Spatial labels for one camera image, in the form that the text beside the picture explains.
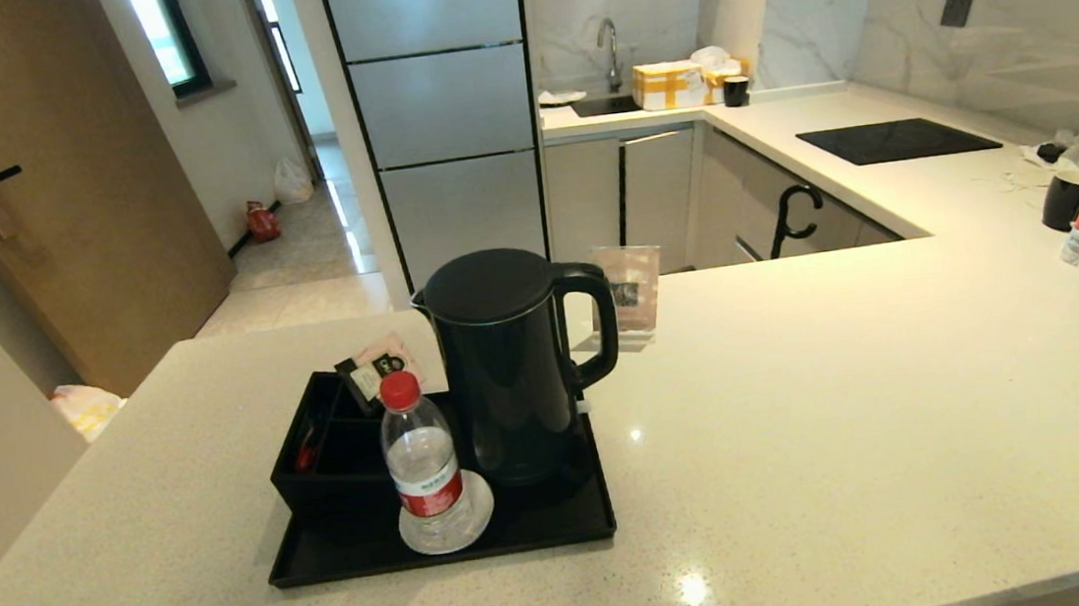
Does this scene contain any brown wooden door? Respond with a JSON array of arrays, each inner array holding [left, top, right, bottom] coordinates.
[[0, 0, 246, 407]]

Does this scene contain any black hook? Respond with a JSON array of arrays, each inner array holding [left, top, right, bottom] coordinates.
[[764, 181, 830, 261]]

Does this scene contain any red sachet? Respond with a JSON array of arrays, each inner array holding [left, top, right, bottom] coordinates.
[[293, 425, 329, 472]]

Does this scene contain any black electric kettle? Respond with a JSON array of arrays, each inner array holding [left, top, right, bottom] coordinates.
[[406, 236, 634, 498]]

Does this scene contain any pink tea sachet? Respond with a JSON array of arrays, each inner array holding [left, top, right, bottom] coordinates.
[[350, 329, 428, 401]]

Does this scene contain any black compartment organizer box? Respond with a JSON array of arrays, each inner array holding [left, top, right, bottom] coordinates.
[[259, 363, 414, 545]]

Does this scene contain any dark kitchen sink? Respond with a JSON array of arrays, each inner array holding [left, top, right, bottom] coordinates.
[[570, 92, 642, 119]]

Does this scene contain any clear acrylic sign holder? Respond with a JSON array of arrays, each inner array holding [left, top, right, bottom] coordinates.
[[585, 239, 671, 356]]

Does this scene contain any yellow white plastic bag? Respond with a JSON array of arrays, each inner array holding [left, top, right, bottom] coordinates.
[[48, 378, 130, 446]]

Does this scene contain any black rectangular serving tray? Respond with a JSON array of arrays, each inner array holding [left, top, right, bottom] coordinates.
[[250, 372, 622, 591]]

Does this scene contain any white round paper coaster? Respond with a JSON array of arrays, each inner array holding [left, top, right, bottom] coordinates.
[[394, 466, 500, 559]]

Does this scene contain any white kitchen base cabinet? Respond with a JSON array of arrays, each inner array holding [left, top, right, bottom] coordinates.
[[541, 101, 902, 283]]

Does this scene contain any chrome kitchen faucet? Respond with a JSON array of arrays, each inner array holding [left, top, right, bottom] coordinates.
[[594, 17, 626, 93]]

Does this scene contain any black framed window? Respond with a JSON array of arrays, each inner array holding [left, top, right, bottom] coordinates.
[[124, 0, 214, 102]]

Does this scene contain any black induction cooktop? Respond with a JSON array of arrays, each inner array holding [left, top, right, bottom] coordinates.
[[795, 110, 1004, 172]]

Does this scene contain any red bag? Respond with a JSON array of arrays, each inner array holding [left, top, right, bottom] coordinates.
[[243, 197, 283, 245]]

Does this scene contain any yellow white tissue box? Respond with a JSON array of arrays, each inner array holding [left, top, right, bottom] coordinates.
[[630, 57, 711, 113]]

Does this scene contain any silver refrigerator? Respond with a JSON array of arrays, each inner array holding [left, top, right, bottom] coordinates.
[[317, 0, 555, 303]]

